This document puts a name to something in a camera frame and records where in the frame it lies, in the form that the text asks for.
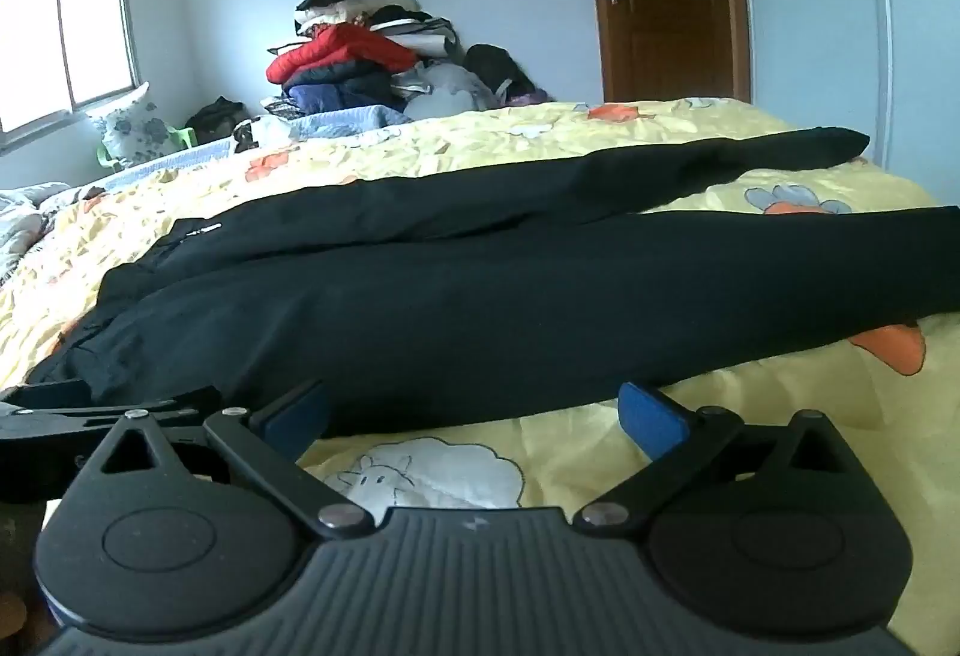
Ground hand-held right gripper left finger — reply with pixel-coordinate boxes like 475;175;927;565
88;380;376;541

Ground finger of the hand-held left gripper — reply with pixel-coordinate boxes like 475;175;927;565
0;387;222;436

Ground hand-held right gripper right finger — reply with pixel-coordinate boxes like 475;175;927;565
574;383;871;540

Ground black pants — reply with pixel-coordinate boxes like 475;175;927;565
30;127;960;440

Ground yellow printed bedsheet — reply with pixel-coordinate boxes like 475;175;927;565
0;97;960;656

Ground grey white blanket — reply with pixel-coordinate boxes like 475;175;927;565
0;181;76;284

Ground white plastic bag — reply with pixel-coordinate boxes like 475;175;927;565
233;115;301;152

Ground floral pillow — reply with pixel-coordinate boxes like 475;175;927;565
90;82;178;167

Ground light blue quilt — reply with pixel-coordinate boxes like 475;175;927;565
112;105;413;179

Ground green plastic chair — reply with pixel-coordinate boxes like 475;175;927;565
95;124;198;167

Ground black bag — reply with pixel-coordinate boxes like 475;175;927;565
185;96;249;145

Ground navy puffer jacket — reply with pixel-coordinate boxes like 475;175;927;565
282;67;410;115

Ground grey clothing bundle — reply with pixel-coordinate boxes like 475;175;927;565
390;62;500;119

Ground red puffer jacket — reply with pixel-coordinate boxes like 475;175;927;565
266;22;421;88

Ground window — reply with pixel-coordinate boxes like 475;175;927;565
0;0;143;134

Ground black backpack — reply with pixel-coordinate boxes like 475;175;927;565
464;43;538;100

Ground white and beige folded clothes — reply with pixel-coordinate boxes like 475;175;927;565
292;0;460;59

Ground white wardrobe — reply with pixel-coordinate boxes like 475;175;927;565
724;0;960;207

